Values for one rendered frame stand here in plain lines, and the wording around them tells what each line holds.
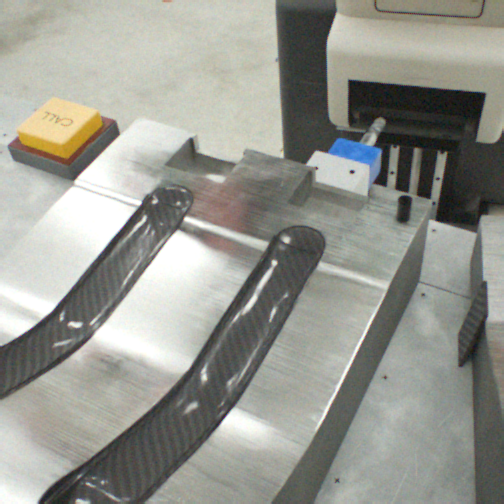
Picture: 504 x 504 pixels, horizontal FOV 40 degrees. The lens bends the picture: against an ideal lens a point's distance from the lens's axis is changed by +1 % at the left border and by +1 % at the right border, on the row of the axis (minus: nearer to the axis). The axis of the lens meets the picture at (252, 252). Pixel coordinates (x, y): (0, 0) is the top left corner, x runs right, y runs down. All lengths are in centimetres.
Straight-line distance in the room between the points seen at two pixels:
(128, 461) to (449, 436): 23
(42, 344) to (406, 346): 26
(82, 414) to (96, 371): 4
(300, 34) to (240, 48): 120
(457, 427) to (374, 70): 49
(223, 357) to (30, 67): 215
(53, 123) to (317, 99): 66
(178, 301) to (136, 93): 183
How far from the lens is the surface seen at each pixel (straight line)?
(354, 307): 45
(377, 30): 87
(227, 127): 207
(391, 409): 51
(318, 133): 133
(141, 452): 39
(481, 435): 48
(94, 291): 49
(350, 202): 54
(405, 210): 49
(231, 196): 52
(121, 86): 232
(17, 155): 74
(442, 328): 55
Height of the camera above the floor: 124
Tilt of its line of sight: 47 degrees down
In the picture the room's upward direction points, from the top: 7 degrees counter-clockwise
